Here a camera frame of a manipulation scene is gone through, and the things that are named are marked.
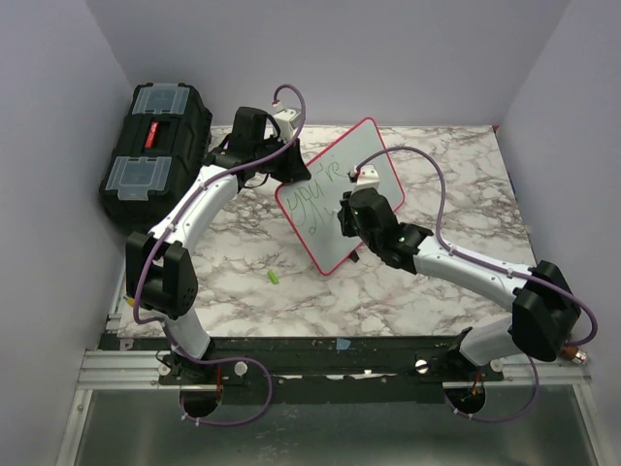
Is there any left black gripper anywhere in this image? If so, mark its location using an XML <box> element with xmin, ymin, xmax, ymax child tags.
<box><xmin>253</xmin><ymin>135</ymin><xmax>311</xmax><ymax>184</ymax></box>

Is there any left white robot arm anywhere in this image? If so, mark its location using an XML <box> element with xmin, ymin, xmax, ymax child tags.
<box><xmin>125</xmin><ymin>100</ymin><xmax>311</xmax><ymax>383</ymax></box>

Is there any aluminium extrusion frame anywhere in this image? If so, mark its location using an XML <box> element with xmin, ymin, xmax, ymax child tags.
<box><xmin>55</xmin><ymin>237</ymin><xmax>603</xmax><ymax>466</ymax></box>

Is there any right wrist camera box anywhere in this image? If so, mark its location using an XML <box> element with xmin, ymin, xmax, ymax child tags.
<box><xmin>348</xmin><ymin>165</ymin><xmax>380</xmax><ymax>191</ymax></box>

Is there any black plastic toolbox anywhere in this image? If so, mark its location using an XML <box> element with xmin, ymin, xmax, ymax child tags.
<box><xmin>98</xmin><ymin>83</ymin><xmax>212</xmax><ymax>236</ymax></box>

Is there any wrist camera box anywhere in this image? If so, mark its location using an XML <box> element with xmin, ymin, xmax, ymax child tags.
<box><xmin>273</xmin><ymin>105</ymin><xmax>302</xmax><ymax>142</ymax></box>
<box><xmin>348</xmin><ymin>165</ymin><xmax>380</xmax><ymax>191</ymax></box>

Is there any right cable metal connector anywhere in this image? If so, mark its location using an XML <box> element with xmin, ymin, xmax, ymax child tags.
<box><xmin>559</xmin><ymin>345</ymin><xmax>589</xmax><ymax>365</ymax></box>

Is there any blue tape piece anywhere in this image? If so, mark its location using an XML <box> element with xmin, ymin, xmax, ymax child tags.
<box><xmin>335</xmin><ymin>338</ymin><xmax>352</xmax><ymax>351</ymax></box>

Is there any purple cable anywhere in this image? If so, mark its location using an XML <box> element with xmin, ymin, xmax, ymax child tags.
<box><xmin>357</xmin><ymin>145</ymin><xmax>599</xmax><ymax>423</ymax></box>
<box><xmin>131</xmin><ymin>84</ymin><xmax>307</xmax><ymax>428</ymax></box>

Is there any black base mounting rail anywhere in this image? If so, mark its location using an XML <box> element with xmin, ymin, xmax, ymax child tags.
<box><xmin>98</xmin><ymin>333</ymin><xmax>510</xmax><ymax>406</ymax></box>

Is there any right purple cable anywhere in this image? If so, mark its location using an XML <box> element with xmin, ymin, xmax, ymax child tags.
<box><xmin>357</xmin><ymin>145</ymin><xmax>599</xmax><ymax>423</ymax></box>

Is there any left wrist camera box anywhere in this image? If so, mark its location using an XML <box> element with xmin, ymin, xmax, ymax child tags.
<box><xmin>273</xmin><ymin>105</ymin><xmax>302</xmax><ymax>142</ymax></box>

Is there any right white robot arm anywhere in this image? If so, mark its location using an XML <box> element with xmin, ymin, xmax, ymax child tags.
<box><xmin>338</xmin><ymin>188</ymin><xmax>580</xmax><ymax>381</ymax></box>

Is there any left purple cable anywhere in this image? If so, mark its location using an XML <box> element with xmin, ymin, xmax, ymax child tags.
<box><xmin>131</xmin><ymin>84</ymin><xmax>307</xmax><ymax>428</ymax></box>

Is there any pink-framed whiteboard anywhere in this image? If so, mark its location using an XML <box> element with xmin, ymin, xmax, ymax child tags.
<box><xmin>275</xmin><ymin>117</ymin><xmax>385</xmax><ymax>276</ymax></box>

